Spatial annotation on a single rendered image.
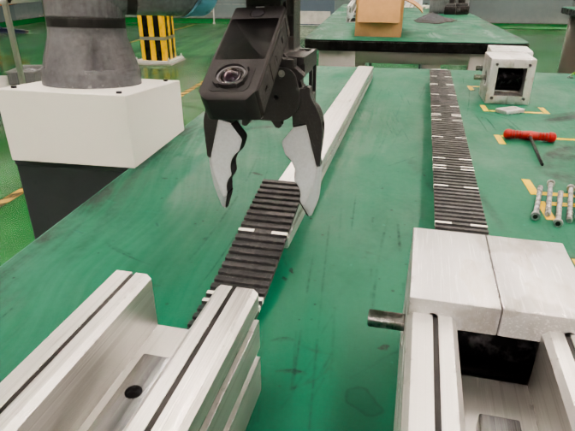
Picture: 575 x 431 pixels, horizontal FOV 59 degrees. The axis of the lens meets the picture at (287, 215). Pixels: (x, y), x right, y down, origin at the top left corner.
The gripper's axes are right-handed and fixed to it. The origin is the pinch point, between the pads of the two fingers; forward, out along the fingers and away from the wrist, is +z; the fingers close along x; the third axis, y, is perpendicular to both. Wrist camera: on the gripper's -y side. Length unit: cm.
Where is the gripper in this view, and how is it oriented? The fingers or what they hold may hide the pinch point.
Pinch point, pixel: (264, 204)
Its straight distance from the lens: 49.5
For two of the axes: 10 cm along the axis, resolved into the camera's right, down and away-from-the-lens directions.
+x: -9.7, -1.0, 2.1
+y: 2.4, -4.2, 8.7
